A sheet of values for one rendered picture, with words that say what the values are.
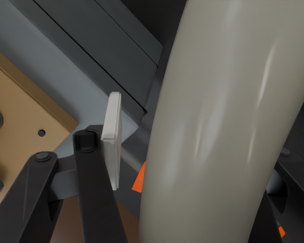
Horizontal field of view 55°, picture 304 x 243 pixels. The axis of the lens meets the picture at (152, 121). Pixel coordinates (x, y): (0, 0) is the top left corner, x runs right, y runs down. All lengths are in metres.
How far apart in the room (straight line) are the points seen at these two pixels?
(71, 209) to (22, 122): 1.20
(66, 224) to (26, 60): 1.30
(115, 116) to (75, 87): 0.22
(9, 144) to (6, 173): 0.04
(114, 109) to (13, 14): 0.24
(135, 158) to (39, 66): 0.96
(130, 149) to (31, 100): 0.95
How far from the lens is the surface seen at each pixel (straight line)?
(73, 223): 1.60
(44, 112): 0.36
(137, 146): 1.27
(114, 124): 0.15
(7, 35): 0.40
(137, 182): 1.36
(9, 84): 0.37
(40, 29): 0.38
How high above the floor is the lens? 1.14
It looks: 68 degrees down
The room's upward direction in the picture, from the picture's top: 169 degrees counter-clockwise
